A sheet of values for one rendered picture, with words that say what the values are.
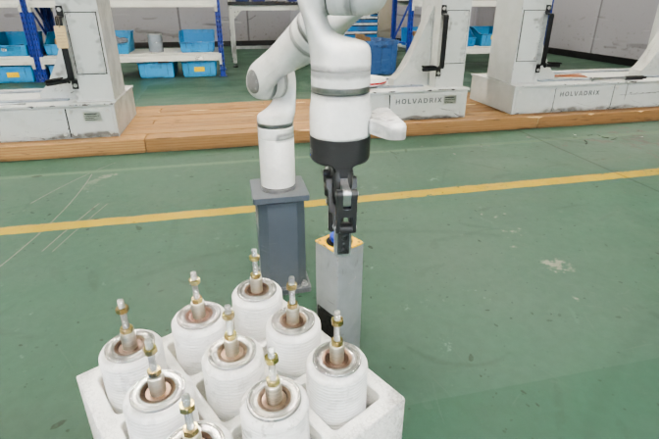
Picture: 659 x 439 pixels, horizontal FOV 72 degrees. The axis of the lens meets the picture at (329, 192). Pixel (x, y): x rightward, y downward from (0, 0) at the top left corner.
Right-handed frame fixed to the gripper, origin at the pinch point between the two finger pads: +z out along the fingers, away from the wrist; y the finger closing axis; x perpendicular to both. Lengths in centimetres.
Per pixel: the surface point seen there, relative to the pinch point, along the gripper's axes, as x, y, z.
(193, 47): -94, -464, 17
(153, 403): -26.2, 5.7, 21.7
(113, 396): -35.1, -2.3, 28.0
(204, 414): -20.7, 1.7, 29.0
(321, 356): -2.5, -0.5, 21.6
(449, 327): 33, -34, 47
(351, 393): 1.5, 4.6, 24.4
